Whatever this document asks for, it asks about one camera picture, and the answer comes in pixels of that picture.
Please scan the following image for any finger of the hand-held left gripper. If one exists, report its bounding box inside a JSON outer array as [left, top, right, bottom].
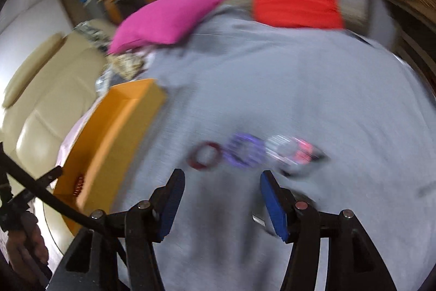
[[20, 166, 65, 206]]

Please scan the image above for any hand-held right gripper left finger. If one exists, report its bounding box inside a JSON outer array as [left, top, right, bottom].
[[48, 168, 186, 291]]

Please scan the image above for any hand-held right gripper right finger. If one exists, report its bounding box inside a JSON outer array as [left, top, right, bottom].
[[259, 170, 397, 291]]

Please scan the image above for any red bead bracelet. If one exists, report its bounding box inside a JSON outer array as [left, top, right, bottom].
[[187, 141, 222, 172]]

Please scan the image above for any pink white bead bracelet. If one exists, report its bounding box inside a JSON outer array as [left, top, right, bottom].
[[266, 135, 316, 166]]

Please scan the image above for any purple bead bracelet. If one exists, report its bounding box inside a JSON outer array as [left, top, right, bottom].
[[223, 133, 268, 169]]

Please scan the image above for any black hair tie clear bead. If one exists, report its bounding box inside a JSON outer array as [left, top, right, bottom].
[[279, 144, 331, 177]]

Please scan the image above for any orange cardboard box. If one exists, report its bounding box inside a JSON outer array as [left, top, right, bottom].
[[54, 79, 167, 239]]

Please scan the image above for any person's left hand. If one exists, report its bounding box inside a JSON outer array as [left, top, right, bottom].
[[7, 209, 50, 278]]

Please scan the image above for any pale pink sheet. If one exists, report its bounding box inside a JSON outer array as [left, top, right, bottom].
[[56, 107, 99, 176]]

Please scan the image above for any beige leather sofa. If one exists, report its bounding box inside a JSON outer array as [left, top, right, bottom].
[[0, 18, 116, 244]]

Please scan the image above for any clear plastic bag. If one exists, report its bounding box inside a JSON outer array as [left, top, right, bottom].
[[95, 71, 114, 97]]

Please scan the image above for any grey bed sheet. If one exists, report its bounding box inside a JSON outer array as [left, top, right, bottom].
[[119, 5, 430, 291]]

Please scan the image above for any beige patterned cloth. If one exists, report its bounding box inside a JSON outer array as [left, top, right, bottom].
[[109, 52, 150, 78]]

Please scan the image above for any black white striped cloth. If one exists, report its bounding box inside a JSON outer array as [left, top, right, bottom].
[[73, 20, 116, 49]]

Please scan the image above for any pink pillow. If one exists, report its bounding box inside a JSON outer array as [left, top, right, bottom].
[[107, 0, 225, 56]]

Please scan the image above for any black cable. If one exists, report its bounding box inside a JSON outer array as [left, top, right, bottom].
[[0, 141, 130, 278]]

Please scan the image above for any wooden shelf frame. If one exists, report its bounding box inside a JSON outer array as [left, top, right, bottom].
[[371, 0, 436, 97]]

